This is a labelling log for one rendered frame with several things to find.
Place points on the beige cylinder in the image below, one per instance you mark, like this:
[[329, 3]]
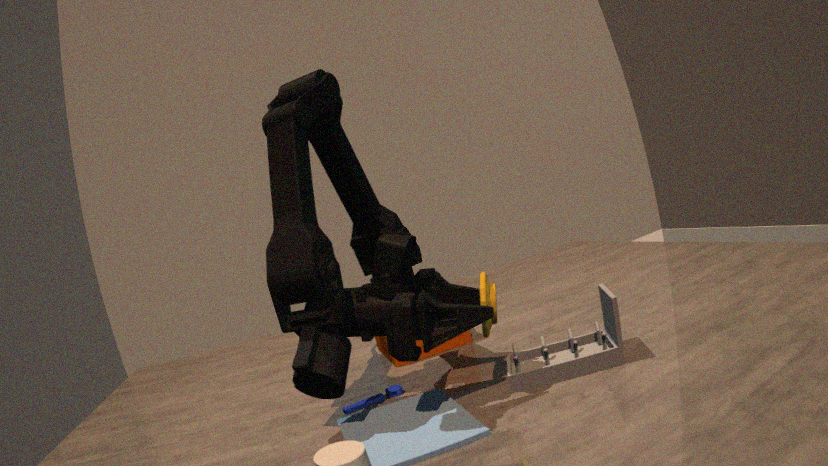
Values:
[[343, 453]]

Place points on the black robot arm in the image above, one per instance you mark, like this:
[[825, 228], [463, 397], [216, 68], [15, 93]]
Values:
[[301, 266]]

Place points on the yellow round plate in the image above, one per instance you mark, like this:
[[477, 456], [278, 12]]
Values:
[[488, 298]]

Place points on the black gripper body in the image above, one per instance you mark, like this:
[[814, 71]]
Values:
[[397, 317]]

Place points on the tan dish rack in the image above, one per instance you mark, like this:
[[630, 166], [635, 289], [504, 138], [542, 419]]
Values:
[[567, 359]]

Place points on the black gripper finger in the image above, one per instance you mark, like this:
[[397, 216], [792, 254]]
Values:
[[441, 322], [453, 293]]

